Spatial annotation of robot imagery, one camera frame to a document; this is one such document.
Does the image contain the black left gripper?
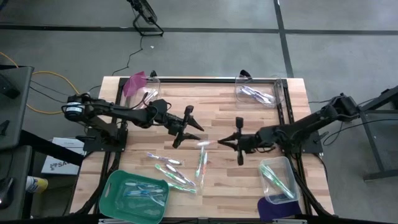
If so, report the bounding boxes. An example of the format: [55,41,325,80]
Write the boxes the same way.
[162,105,206,149]

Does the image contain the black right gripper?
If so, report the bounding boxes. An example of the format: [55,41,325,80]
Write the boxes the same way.
[217,116,264,166]

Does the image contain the orange toothbrush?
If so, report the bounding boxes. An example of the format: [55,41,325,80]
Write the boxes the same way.
[196,139,220,147]
[198,151,208,189]
[142,88,159,105]

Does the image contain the purple toothbrush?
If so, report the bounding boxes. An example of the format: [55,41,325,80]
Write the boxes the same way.
[164,163,197,187]
[238,88,265,103]
[241,84,268,100]
[146,151,185,166]
[245,88,276,104]

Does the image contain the green toothbrush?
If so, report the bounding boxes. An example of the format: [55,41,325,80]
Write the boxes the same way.
[194,145,206,179]
[154,163,188,185]
[167,182,198,195]
[259,164,295,200]
[258,166,287,194]

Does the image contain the blue toothbrush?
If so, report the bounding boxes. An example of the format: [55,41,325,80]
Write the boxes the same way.
[123,189,165,197]
[124,180,161,189]
[144,192,166,207]
[136,185,164,195]

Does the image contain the clear plastic bin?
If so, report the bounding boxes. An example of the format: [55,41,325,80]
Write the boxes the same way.
[120,74,162,108]
[234,74,285,110]
[257,156,301,205]

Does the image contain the pink paper sheet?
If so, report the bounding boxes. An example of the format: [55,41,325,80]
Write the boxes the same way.
[123,70,147,97]

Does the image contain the purple paper sheet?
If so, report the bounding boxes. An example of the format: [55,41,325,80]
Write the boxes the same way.
[257,192,302,221]

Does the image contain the teal plastic basket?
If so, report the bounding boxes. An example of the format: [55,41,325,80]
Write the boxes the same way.
[98,169,170,224]

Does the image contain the black floor fan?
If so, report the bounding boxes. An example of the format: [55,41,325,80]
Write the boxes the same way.
[126,0,165,37]

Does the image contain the white cardboard box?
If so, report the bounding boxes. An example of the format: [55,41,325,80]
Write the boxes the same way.
[40,136,86,175]

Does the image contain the black desk beam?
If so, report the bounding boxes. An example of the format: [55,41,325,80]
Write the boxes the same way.
[18,129,85,167]

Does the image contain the yellow and white can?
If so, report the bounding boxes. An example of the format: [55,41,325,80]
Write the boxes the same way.
[25,175,49,194]

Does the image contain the grey desk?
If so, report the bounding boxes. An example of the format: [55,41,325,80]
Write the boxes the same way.
[0,146,34,222]
[0,65,34,151]

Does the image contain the black flat device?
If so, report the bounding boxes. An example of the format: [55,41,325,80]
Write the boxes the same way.
[0,73,21,100]

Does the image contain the black computer mouse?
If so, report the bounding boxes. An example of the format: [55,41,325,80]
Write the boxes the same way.
[0,176,15,210]

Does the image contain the black aluminium rig frame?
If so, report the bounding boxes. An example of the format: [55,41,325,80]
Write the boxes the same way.
[70,76,335,218]

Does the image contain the black fan cable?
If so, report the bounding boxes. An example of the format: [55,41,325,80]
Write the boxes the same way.
[111,35,144,77]

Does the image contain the black desk frame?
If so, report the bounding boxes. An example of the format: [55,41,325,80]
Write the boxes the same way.
[341,85,398,182]

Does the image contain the yellow cable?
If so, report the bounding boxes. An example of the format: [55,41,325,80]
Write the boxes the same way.
[0,51,81,115]

